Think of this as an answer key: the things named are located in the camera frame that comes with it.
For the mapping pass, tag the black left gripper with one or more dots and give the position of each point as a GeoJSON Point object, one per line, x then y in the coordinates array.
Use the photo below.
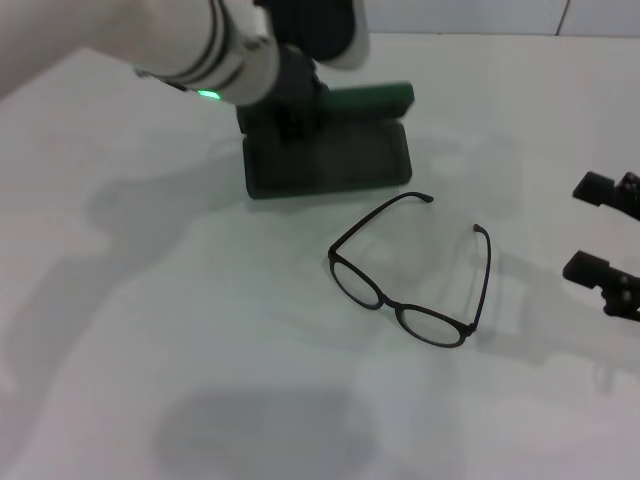
{"type": "Point", "coordinates": [300, 85]}

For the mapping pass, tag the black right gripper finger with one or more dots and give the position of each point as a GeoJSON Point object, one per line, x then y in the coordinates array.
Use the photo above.
{"type": "Point", "coordinates": [607, 192]}
{"type": "Point", "coordinates": [600, 275]}

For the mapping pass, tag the green glasses case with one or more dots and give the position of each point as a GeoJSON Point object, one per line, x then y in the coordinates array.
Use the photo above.
{"type": "Point", "coordinates": [340, 155]}

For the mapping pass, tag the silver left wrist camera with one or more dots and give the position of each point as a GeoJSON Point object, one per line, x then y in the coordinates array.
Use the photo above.
{"type": "Point", "coordinates": [315, 25]}

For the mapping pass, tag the black glasses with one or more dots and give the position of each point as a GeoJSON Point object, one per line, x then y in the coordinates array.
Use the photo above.
{"type": "Point", "coordinates": [400, 312]}

